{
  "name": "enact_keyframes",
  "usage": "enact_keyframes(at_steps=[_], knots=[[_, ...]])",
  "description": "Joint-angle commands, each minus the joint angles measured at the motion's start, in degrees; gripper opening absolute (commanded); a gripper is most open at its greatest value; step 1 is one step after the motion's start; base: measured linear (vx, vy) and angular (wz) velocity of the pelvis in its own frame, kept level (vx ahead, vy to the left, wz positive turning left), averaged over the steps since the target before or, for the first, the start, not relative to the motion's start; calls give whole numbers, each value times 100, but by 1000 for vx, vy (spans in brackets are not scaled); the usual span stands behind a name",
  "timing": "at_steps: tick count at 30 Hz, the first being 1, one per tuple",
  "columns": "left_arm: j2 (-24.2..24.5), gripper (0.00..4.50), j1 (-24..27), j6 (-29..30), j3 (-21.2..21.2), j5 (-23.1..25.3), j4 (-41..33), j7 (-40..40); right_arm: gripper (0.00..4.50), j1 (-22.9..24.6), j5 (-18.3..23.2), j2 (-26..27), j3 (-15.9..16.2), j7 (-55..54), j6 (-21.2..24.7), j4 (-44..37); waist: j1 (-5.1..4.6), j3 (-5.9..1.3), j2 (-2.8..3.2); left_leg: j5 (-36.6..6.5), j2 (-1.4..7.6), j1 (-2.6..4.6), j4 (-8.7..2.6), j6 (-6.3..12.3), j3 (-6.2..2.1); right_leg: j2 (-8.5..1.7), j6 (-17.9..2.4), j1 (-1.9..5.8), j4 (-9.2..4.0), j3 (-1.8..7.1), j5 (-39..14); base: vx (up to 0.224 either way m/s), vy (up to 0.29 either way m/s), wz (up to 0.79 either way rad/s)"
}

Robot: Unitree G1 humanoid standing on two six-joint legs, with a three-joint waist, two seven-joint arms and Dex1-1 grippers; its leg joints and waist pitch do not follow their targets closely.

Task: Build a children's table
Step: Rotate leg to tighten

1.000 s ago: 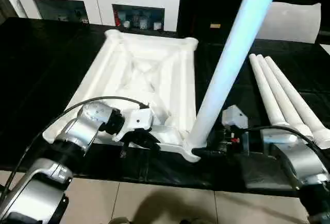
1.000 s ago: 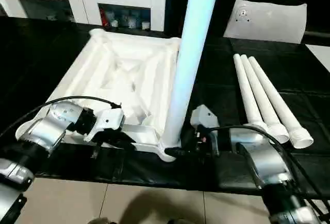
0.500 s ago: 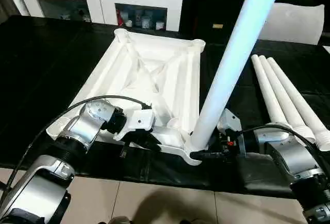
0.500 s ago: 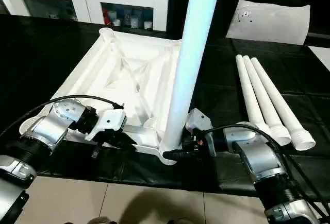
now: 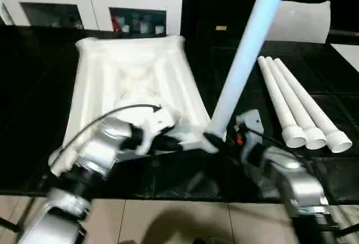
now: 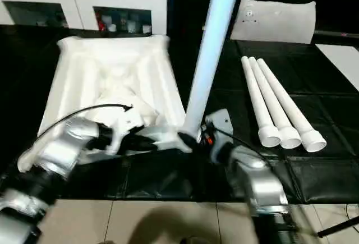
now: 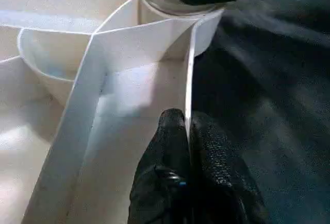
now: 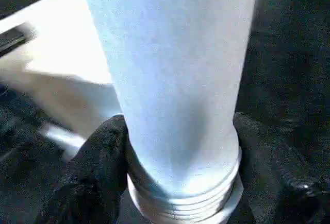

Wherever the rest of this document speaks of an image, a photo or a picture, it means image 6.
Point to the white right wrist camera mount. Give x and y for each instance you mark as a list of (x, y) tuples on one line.
[(221, 123)]

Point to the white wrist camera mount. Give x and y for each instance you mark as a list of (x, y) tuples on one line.
[(123, 127), (221, 123)]

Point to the white plastic table leg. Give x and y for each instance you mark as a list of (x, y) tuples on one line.
[(276, 103), (294, 106), (210, 45), (259, 101)]

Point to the white plastic table top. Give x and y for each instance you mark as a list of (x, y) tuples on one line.
[(84, 73)]

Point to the black stand leg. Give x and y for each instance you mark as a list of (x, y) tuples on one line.
[(339, 227)]

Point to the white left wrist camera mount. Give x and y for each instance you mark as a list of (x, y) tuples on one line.
[(123, 127)]

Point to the black cabinet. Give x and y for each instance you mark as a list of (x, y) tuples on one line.
[(185, 2)]

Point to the black table mat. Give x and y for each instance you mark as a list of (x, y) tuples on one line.
[(308, 109)]

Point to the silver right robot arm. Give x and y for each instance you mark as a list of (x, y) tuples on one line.
[(261, 179)]

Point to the white flat board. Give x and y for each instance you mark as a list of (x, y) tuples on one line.
[(343, 61)]

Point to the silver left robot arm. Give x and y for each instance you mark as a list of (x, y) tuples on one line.
[(59, 151)]

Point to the white cabinet with glass doors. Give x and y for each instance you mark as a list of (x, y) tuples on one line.
[(75, 2)]

